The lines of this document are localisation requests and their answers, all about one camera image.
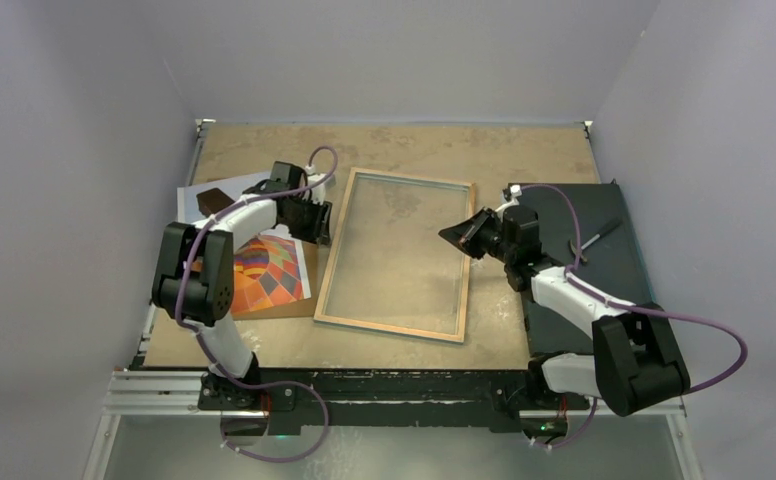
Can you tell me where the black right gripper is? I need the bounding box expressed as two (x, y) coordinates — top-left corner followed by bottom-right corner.
(439, 206), (515, 263)

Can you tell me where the brown cardboard backing board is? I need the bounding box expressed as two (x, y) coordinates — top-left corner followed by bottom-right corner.
(231, 227), (317, 320)

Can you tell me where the dark green flat box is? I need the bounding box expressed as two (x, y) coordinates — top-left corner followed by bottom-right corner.
(519, 183), (654, 357)

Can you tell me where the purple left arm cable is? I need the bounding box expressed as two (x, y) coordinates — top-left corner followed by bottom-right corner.
(174, 145), (340, 464)

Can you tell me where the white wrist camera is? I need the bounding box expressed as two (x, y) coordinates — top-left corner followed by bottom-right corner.
(495, 184), (522, 218)
(303, 164), (334, 205)

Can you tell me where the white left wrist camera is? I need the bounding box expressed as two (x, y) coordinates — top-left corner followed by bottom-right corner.
(303, 164), (334, 205)

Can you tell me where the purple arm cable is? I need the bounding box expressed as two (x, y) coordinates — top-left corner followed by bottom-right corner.
(174, 145), (340, 464)
(510, 184), (748, 452)

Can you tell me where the aluminium front rail frame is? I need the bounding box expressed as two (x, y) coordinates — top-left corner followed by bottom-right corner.
(84, 371), (703, 479)

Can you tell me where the hot air balloon photo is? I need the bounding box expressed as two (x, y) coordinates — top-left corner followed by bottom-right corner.
(176, 171), (318, 320)

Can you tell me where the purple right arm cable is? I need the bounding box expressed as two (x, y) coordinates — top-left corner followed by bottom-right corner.
(510, 184), (748, 452)

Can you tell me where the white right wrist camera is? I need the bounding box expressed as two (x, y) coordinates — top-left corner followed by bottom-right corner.
(495, 184), (522, 218)

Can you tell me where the clear acrylic glazing sheet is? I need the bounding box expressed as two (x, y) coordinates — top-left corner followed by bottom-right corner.
(322, 174), (471, 337)

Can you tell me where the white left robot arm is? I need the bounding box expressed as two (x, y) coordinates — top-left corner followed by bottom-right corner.
(151, 161), (334, 409)

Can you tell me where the blue wooden picture frame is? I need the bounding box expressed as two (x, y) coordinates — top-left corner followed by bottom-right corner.
(313, 166), (477, 344)

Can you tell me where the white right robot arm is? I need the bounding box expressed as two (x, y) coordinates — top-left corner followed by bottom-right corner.
(438, 205), (691, 417)

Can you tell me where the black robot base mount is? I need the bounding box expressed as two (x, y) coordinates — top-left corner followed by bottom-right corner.
(197, 367), (590, 435)

